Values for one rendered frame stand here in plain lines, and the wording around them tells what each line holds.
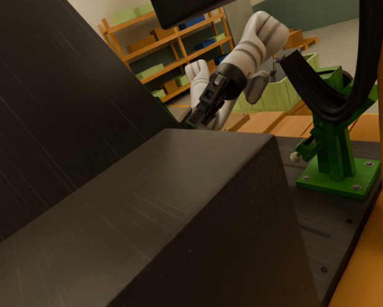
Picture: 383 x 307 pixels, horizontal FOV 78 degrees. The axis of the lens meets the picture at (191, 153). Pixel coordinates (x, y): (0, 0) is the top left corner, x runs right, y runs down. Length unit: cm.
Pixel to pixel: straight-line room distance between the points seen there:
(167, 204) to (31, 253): 12
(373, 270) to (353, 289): 5
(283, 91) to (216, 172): 117
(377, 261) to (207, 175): 43
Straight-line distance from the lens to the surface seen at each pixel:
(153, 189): 21
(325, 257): 54
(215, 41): 699
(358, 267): 56
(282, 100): 135
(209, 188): 18
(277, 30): 64
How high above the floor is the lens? 134
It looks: 25 degrees down
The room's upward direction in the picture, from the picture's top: 25 degrees counter-clockwise
